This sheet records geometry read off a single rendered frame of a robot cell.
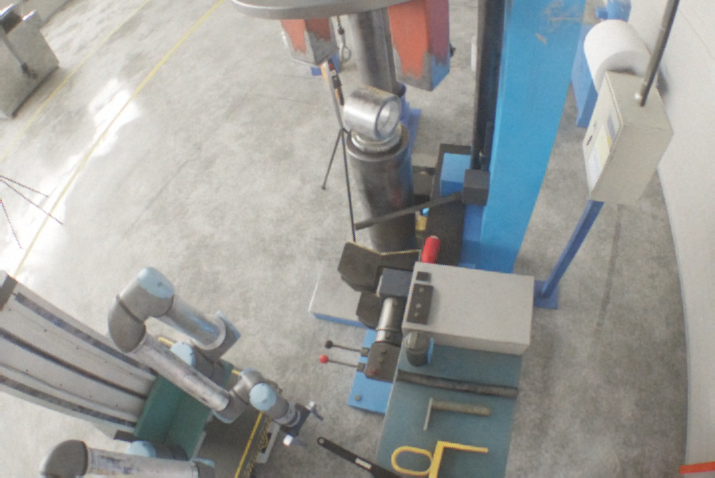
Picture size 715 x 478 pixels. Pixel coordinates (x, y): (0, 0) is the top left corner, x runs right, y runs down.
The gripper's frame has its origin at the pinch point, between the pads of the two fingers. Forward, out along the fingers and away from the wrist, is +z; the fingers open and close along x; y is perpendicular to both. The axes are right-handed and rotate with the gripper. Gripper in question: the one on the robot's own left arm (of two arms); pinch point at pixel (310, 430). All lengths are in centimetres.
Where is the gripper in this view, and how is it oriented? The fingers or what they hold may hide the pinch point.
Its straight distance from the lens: 169.2
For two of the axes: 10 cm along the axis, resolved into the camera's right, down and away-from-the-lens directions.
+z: 4.5, 7.2, 5.3
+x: 4.7, -6.9, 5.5
